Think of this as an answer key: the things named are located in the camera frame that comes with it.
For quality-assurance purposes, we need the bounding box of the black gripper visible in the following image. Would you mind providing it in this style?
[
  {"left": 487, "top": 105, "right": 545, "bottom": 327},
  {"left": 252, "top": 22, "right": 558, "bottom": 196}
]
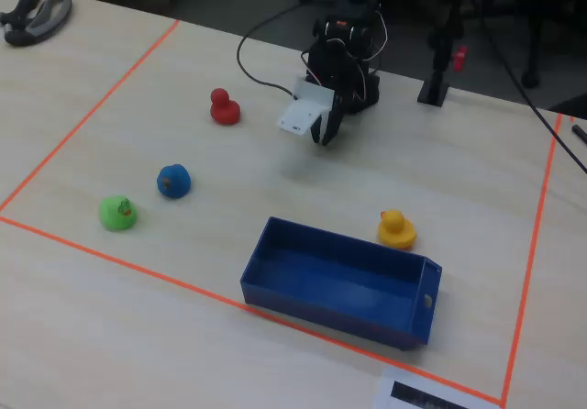
[{"left": 307, "top": 38, "right": 368, "bottom": 147}]

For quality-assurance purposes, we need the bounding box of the red rubber duck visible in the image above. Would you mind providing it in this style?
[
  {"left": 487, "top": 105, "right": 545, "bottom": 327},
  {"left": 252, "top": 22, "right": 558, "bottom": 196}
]
[{"left": 209, "top": 87, "right": 242, "bottom": 127}]

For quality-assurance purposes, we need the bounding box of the yellow rubber duck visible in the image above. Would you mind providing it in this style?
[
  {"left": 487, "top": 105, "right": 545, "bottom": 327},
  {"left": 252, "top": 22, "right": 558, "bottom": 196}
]
[{"left": 377, "top": 209, "right": 418, "bottom": 250}]

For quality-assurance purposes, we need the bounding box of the blue plastic box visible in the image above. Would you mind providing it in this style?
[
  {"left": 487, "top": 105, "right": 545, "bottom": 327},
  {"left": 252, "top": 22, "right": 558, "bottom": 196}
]
[{"left": 239, "top": 216, "right": 444, "bottom": 351}]

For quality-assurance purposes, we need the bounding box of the blue rubber duck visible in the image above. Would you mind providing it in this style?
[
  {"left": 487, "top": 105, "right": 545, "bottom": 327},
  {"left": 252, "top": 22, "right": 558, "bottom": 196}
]
[{"left": 156, "top": 163, "right": 193, "bottom": 200}]

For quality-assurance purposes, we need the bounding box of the green rubber duck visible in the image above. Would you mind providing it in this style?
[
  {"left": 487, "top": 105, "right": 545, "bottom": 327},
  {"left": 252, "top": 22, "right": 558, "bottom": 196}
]
[{"left": 98, "top": 194, "right": 138, "bottom": 233}]

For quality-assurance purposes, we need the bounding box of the red clamp knob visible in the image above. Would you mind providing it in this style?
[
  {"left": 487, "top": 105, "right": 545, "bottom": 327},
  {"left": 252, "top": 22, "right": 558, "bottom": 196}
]
[{"left": 451, "top": 45, "right": 470, "bottom": 72}]

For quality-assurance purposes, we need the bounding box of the orange tape strip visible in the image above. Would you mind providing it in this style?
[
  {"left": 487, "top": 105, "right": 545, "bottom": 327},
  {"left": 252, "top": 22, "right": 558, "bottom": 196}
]
[
  {"left": 0, "top": 18, "right": 182, "bottom": 213},
  {"left": 0, "top": 215, "right": 505, "bottom": 406},
  {"left": 501, "top": 113, "right": 564, "bottom": 406}
]

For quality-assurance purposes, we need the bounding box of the black office chair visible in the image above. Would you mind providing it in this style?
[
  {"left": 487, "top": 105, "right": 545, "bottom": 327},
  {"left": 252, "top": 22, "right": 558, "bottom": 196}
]
[{"left": 479, "top": 0, "right": 587, "bottom": 90}]

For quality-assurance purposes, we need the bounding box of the white printed paper sheet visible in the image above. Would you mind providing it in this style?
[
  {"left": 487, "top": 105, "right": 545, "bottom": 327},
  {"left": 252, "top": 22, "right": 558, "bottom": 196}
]
[{"left": 373, "top": 366, "right": 501, "bottom": 409}]

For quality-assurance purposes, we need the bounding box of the black grey hand clamp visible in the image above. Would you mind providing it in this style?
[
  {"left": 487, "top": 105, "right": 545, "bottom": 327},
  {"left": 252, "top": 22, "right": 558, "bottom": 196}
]
[{"left": 0, "top": 0, "right": 73, "bottom": 47}]

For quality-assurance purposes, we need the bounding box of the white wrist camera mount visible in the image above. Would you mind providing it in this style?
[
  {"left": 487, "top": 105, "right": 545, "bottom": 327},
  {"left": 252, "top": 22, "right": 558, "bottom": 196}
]
[{"left": 275, "top": 76, "right": 336, "bottom": 138}]

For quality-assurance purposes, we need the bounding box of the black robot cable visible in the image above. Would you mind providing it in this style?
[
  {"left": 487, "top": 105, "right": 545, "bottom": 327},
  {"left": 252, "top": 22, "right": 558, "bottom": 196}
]
[{"left": 236, "top": 4, "right": 302, "bottom": 97}]

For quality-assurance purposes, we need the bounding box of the black stand post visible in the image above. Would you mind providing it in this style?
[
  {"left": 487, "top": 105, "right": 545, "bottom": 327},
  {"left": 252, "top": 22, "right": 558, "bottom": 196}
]
[{"left": 416, "top": 0, "right": 471, "bottom": 107}]

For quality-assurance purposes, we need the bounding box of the long black cable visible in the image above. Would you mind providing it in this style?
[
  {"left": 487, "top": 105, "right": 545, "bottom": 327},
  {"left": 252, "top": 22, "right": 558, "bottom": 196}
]
[{"left": 471, "top": 0, "right": 587, "bottom": 174}]

